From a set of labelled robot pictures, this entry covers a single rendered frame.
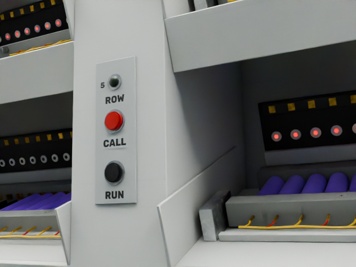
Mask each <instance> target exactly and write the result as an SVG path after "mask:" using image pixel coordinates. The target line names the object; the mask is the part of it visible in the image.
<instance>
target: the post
mask: <svg viewBox="0 0 356 267"><path fill-rule="evenodd" d="M131 56H136V160H137V203H116V204H95V133H96V64H98V63H103V62H106V61H112V60H116V59H121V58H126V57H131ZM234 146H237V151H238V157H239V163H240V168H241V174H242V180H243V187H244V189H247V176H246V155H245V135H244V114H243V93H242V72H241V61H236V62H232V63H226V64H221V65H215V66H209V67H203V68H197V69H192V70H186V71H182V72H177V73H174V72H173V66H172V61H171V55H170V49H169V45H168V39H167V34H166V28H165V22H164V17H163V11H162V5H161V0H75V33H74V91H73V149H72V206H71V236H70V267H168V264H167V259H166V254H165V248H164V243H163V238H162V232H161V227H160V223H159V218H158V213H157V208H156V206H157V205H159V204H160V203H161V202H162V201H164V200H165V199H166V198H168V197H169V196H170V195H171V194H173V193H174V192H175V191H177V190H178V189H179V188H181V187H182V186H184V185H185V184H186V183H187V182H189V181H190V180H191V179H193V178H194V177H195V176H196V175H198V174H199V173H200V172H202V171H203V170H204V169H205V168H207V167H208V166H209V165H211V164H212V163H213V162H215V161H216V160H217V159H218V158H220V157H221V156H222V155H224V154H225V153H226V152H228V151H229V150H230V149H232V148H233V147H234Z"/></svg>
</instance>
